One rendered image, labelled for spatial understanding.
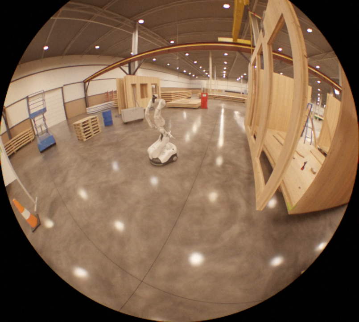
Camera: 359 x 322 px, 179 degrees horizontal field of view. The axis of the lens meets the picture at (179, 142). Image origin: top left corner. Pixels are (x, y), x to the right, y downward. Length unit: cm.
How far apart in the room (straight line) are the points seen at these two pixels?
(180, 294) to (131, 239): 97
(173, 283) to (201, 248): 60
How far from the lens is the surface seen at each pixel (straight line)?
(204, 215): 185
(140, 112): 656
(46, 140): 752
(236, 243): 180
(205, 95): 1063
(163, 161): 254
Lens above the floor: 163
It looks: 26 degrees down
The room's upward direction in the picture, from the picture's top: 1 degrees counter-clockwise
